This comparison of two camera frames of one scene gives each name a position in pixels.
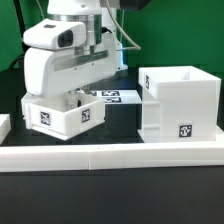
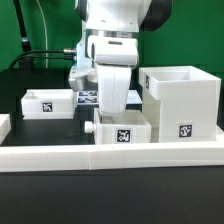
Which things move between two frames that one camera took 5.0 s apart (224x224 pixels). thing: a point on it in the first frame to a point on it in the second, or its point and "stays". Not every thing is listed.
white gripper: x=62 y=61 to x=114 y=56
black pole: x=20 y=22 stays
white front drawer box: x=63 y=115 to x=130 y=128
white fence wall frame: x=18 y=158 stays
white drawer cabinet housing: x=179 y=104 stays
